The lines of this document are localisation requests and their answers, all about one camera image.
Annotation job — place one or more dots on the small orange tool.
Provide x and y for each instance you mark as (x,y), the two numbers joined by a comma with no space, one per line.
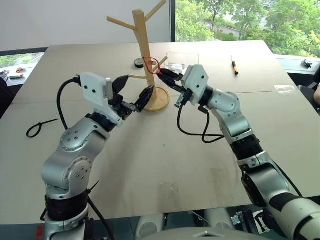
(20,70)

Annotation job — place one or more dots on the clear tape strip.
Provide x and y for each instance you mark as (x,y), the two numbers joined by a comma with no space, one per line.
(285,87)

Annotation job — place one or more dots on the black metal clip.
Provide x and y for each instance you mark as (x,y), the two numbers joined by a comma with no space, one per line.
(308,63)

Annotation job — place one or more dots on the wooden tree stand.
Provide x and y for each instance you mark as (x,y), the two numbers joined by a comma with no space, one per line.
(145,50)

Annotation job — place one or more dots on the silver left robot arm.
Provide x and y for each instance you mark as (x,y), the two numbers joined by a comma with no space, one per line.
(75,160)

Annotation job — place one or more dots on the black chair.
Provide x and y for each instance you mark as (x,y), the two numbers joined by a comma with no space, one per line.
(306,90)

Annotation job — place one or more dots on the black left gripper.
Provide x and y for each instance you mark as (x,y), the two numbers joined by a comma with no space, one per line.
(121,106)

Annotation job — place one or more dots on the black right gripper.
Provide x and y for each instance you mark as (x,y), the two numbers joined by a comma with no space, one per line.
(186,96)

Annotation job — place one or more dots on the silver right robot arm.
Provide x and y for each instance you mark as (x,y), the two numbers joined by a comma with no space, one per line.
(232,110)

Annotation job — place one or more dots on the black tape roll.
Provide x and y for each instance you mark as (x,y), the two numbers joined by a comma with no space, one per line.
(136,64)

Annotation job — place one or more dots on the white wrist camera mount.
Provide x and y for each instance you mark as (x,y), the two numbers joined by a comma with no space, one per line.
(93,87)
(196,77)

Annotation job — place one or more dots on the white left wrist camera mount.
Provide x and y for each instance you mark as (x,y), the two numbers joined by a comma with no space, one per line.
(93,87)

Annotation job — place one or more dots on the black zip tie loop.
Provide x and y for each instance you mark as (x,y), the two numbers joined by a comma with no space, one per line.
(39,124)

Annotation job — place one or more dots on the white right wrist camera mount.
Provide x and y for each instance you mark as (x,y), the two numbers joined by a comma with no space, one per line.
(196,77)

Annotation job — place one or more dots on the silver robot torso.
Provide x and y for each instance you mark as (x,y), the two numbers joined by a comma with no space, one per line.
(205,235)

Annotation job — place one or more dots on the orange black marker pen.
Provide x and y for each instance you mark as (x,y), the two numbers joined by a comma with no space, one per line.
(235,68)

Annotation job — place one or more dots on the clear plastic box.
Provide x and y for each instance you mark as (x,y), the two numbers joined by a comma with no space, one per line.
(182,59)

